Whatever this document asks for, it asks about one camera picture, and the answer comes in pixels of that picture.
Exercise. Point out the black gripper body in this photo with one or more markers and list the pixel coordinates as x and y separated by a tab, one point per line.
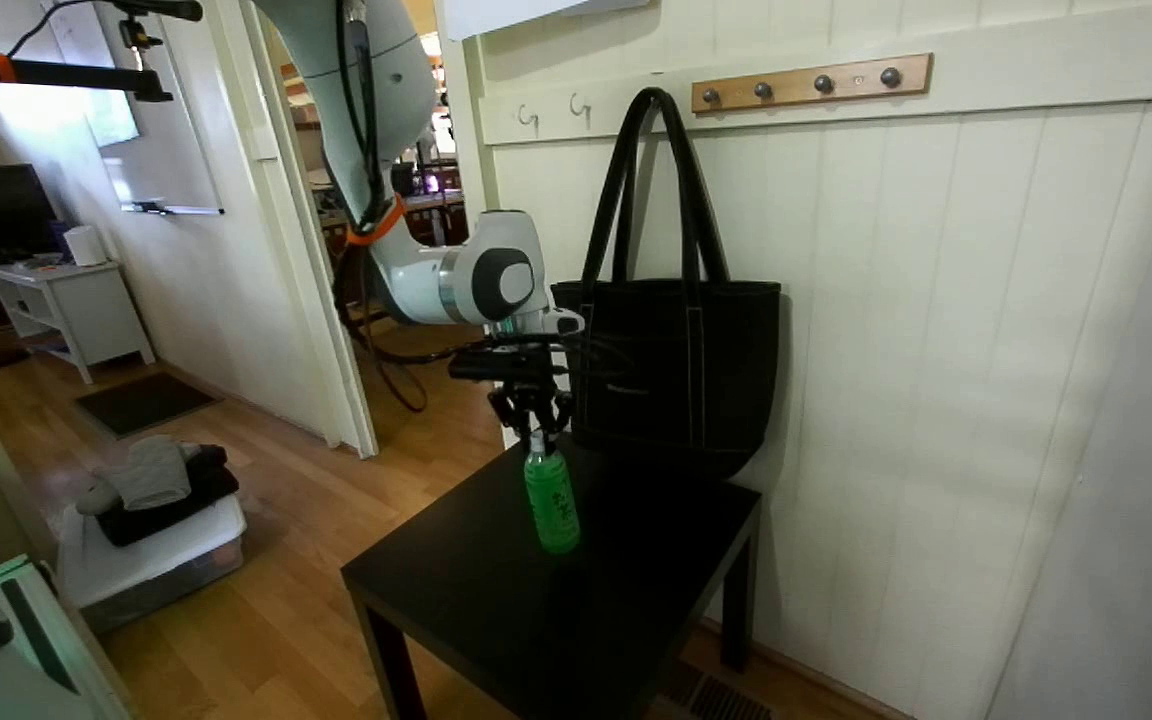
531	366

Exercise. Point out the green plastic bottle white cap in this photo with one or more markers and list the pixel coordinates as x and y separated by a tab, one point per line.
555	505

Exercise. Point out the black tote bag white stitching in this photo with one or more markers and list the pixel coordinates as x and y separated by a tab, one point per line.
683	363

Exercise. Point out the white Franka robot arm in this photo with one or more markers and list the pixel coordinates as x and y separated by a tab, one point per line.
400	120

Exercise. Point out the black square table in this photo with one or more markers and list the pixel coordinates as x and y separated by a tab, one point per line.
549	603

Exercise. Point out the round metal coat peg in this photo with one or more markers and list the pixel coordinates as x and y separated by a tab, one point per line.
823	84
763	88
709	99
891	78

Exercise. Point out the dark floor vent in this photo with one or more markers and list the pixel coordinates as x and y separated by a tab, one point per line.
721	702

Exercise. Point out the black folded cloth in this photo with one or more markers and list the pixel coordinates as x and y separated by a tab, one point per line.
189	502

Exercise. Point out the grey folded cloth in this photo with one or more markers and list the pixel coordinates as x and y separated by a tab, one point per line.
150	474

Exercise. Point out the dark floor mat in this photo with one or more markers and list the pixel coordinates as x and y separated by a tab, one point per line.
142	402

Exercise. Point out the white low storage box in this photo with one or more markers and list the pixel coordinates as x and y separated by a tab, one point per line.
139	565

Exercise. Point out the wooden coat rack board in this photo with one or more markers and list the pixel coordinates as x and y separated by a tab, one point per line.
859	82

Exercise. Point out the white side table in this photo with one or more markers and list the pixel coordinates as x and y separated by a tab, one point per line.
83	307

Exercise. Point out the small white box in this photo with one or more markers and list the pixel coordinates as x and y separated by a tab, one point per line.
87	247

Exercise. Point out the white and green case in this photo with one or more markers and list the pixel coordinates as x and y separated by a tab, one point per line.
38	624

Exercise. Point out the black boom bar orange clamp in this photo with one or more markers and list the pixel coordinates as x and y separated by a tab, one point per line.
58	75

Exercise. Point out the white door frame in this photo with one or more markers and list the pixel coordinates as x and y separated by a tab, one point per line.
339	363

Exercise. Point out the white wall board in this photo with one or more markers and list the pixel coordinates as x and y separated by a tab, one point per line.
160	146

